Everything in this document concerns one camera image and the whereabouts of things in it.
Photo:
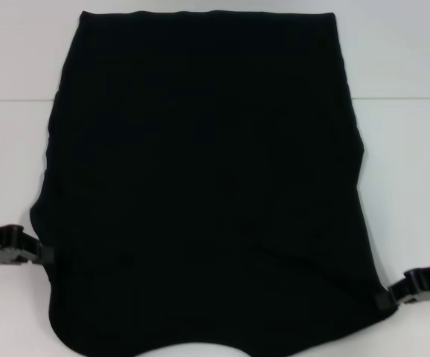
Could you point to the black t-shirt with white print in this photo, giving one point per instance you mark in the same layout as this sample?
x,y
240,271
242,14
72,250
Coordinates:
x,y
207,167

